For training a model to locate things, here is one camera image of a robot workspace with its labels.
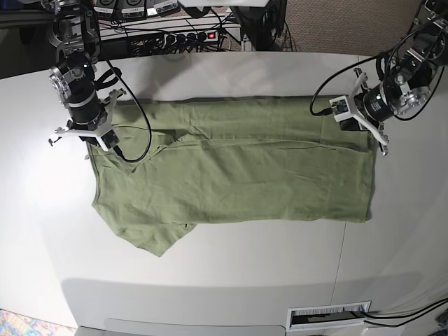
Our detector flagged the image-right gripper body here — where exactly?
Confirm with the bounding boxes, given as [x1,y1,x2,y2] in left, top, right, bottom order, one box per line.
[349,69,389,156]

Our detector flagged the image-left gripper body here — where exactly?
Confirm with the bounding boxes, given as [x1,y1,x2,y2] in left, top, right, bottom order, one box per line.
[48,89,127,151]

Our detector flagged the green T-shirt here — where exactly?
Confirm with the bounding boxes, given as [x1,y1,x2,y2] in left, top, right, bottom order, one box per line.
[87,97,377,256]

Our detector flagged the white shelf with equipment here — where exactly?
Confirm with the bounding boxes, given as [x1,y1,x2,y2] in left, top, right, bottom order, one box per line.
[95,1,245,60]

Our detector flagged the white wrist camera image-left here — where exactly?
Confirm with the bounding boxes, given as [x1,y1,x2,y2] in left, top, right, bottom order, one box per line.
[100,129,120,151]

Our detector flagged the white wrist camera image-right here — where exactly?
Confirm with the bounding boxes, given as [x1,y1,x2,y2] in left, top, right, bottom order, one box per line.
[329,95,352,123]

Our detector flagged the black camera cable image-right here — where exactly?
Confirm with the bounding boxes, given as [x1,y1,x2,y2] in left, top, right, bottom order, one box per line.
[309,53,381,116]

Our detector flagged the black camera cable image-left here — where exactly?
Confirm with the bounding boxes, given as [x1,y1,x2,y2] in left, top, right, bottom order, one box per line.
[104,59,153,163]

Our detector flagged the black power strip red switch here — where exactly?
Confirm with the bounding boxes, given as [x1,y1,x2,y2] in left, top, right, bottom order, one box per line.
[164,31,220,46]

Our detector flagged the black cables at tray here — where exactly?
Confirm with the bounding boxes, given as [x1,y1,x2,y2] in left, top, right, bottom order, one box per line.
[362,300,448,328]

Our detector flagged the white cable grommet tray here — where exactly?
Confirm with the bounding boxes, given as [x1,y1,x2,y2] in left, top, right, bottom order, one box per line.
[286,301,372,332]

